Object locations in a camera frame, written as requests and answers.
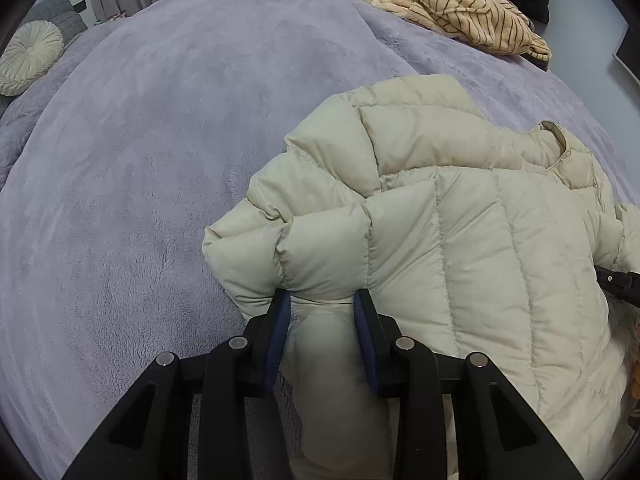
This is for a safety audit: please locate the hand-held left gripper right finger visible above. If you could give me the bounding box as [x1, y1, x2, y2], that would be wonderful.
[352, 289, 585, 480]

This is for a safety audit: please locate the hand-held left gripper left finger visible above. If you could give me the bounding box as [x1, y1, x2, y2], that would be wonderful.
[62, 287, 293, 480]

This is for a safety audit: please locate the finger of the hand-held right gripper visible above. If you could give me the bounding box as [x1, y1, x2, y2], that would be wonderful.
[596, 266, 640, 309]

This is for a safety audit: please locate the grey quilted cushion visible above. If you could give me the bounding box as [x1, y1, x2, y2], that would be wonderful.
[17, 0, 87, 43]

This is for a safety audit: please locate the round cream pleated pillow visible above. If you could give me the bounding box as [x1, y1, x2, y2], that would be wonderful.
[0, 20, 65, 97]

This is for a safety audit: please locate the cream puffer jacket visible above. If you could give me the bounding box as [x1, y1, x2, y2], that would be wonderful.
[201, 74, 640, 480]

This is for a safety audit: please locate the purple fleece blanket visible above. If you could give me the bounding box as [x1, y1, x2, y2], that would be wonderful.
[0, 0, 640, 480]

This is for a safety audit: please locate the beige striped fleece garment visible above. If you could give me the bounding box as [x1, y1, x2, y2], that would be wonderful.
[360, 0, 552, 66]

